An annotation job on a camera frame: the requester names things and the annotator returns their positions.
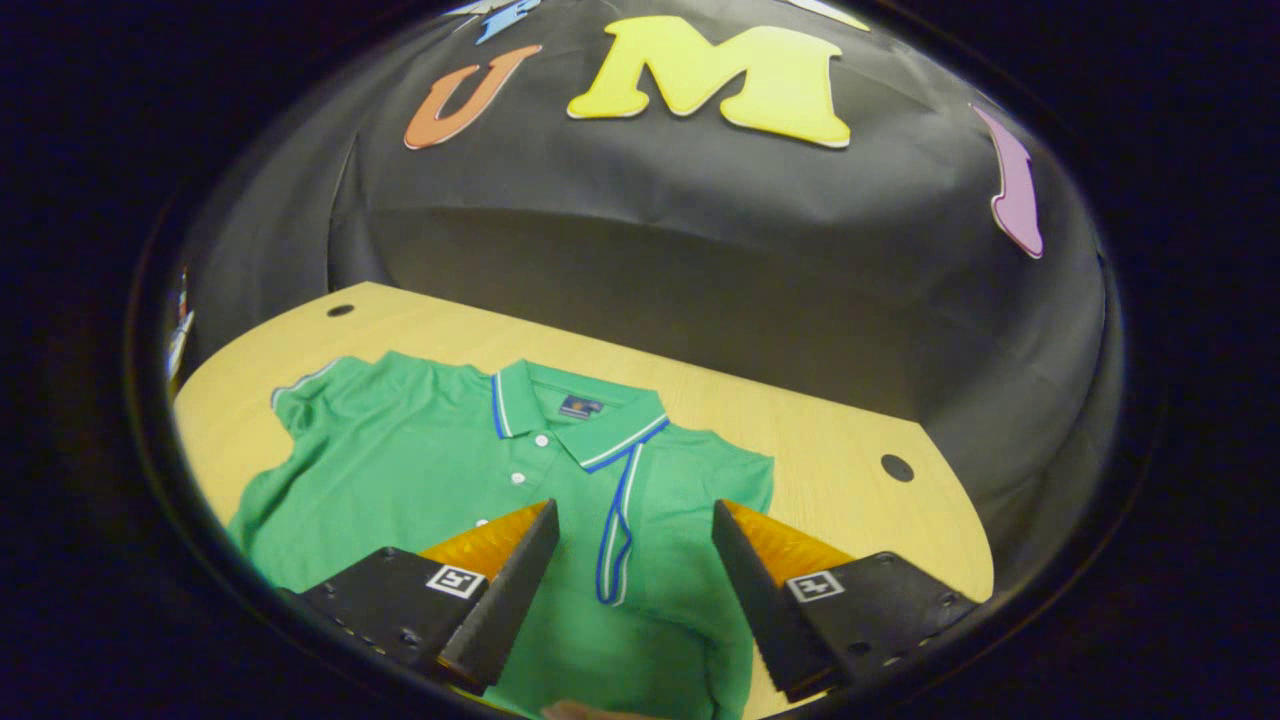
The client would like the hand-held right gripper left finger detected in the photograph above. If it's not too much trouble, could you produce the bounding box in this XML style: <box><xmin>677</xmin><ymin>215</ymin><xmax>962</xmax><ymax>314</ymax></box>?
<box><xmin>285</xmin><ymin>498</ymin><xmax>562</xmax><ymax>693</ymax></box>

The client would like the green polo T-shirt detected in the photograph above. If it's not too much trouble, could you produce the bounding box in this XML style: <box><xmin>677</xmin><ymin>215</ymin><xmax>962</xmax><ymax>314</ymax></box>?
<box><xmin>228</xmin><ymin>350</ymin><xmax>777</xmax><ymax>720</ymax></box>

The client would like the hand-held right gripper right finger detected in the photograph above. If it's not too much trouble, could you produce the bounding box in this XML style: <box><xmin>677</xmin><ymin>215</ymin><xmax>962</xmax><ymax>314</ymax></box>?
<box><xmin>711</xmin><ymin>498</ymin><xmax>981</xmax><ymax>704</ymax></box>

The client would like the black backdrop cloth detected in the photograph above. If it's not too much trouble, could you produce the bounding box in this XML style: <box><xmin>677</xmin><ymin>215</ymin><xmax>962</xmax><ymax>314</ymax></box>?
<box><xmin>165</xmin><ymin>0</ymin><xmax>1126</xmax><ymax>601</ymax></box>

